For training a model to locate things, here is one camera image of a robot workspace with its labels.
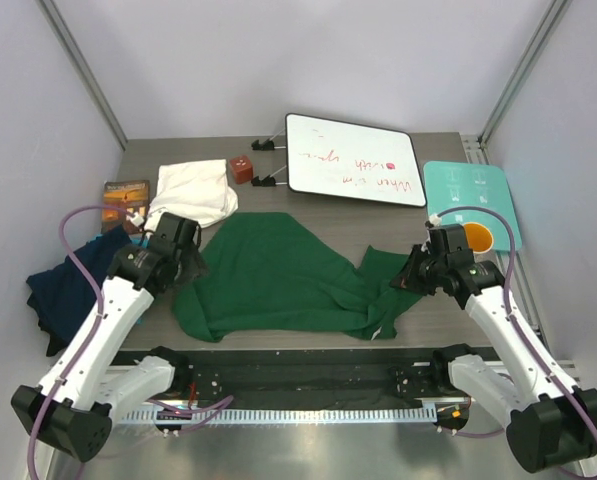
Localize red brown cube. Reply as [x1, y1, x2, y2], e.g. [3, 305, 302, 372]
[228, 155, 254, 185]

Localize navy blue t-shirt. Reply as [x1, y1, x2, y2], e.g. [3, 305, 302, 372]
[26, 226, 130, 345]

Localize whiteboard black stand foot near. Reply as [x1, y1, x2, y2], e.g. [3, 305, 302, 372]
[250, 167, 288, 187]

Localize white mug orange inside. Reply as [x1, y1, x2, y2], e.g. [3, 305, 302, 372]
[463, 222, 494, 255]

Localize perforated metal rail strip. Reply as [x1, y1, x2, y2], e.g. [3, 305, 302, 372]
[119, 404, 437, 426]

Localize teal plastic cutting board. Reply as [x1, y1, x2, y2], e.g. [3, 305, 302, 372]
[423, 161, 522, 250]

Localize whiteboard black stand foot far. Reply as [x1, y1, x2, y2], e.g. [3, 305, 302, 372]
[250, 131, 286, 151]

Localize green t-shirt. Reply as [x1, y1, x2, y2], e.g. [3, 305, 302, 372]
[171, 213, 420, 342]

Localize brown paperback book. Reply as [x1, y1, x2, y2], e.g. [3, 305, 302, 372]
[101, 180, 150, 235]

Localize whiteboard black stand foot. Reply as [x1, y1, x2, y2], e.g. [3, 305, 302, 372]
[250, 167, 288, 187]
[250, 131, 286, 151]

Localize white folded t-shirt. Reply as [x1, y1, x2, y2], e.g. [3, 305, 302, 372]
[145, 159, 238, 230]

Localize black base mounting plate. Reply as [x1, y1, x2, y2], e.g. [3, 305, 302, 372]
[178, 348, 463, 410]

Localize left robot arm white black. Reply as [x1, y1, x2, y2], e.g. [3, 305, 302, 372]
[11, 213, 208, 463]

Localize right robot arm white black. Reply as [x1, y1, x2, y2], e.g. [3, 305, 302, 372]
[390, 225, 597, 473]

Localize white whiteboard with black frame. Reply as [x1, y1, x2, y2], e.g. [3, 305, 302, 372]
[285, 113, 426, 207]

